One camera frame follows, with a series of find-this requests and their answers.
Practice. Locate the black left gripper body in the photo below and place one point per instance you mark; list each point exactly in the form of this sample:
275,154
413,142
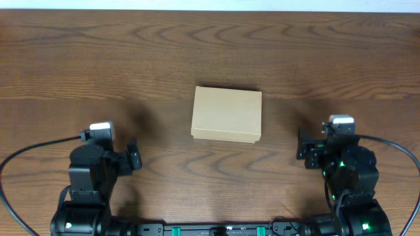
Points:
132,158

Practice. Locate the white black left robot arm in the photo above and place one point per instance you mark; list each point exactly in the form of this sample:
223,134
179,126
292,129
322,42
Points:
84,206

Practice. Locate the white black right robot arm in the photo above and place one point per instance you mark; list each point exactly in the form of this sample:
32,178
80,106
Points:
350,176

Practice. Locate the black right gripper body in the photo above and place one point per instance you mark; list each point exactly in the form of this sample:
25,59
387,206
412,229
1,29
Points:
307,149

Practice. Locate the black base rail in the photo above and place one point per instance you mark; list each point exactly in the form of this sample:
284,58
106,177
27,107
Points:
277,227

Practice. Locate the brown cardboard box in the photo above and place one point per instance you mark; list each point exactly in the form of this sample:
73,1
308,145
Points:
227,115

